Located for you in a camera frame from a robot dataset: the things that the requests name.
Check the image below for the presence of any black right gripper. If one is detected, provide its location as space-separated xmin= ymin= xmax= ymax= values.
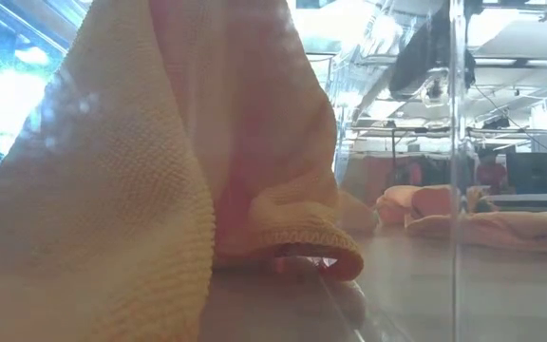
xmin=387 ymin=0 xmax=453 ymax=96

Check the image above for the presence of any green microfiber towel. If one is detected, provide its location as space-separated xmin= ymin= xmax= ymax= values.
xmin=465 ymin=185 xmax=499 ymax=214

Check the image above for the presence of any person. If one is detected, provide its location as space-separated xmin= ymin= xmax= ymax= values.
xmin=476 ymin=150 xmax=510 ymax=195

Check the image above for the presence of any clear plastic bin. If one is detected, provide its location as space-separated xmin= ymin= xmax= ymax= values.
xmin=0 ymin=0 xmax=467 ymax=342

